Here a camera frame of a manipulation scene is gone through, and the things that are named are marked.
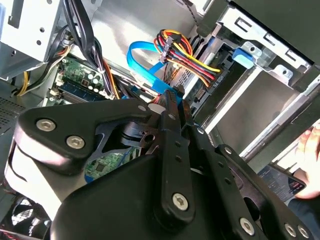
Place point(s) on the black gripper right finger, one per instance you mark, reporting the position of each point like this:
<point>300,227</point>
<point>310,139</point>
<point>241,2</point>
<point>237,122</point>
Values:
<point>212,162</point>

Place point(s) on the hard disk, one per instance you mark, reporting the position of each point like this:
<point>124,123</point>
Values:
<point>212,92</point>

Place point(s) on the person's hand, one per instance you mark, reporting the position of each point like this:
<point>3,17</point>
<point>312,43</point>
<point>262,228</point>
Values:
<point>313,162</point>

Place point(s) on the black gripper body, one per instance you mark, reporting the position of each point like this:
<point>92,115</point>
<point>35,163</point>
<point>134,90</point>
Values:
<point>112,205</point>

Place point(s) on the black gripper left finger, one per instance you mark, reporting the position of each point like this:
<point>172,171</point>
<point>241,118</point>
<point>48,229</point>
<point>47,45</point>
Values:
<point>62,120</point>

